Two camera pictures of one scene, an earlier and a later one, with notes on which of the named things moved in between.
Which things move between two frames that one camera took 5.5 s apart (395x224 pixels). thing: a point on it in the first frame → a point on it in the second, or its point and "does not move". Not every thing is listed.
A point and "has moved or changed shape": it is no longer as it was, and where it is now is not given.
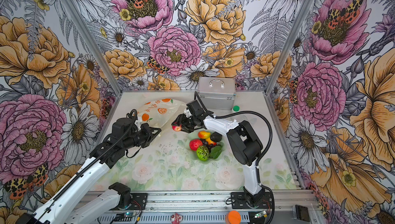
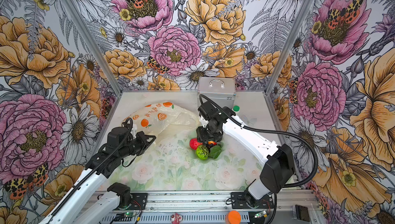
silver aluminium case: (217, 93) does not move
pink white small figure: (176, 219) does not move
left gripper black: (148, 130) → (143, 138)
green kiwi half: (202, 153) does not move
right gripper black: (181, 118) → (201, 135)
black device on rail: (302, 213) does not move
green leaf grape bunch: (215, 152) does not move
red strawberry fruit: (195, 144) does not move
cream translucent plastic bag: (159, 113) has moved or changed shape
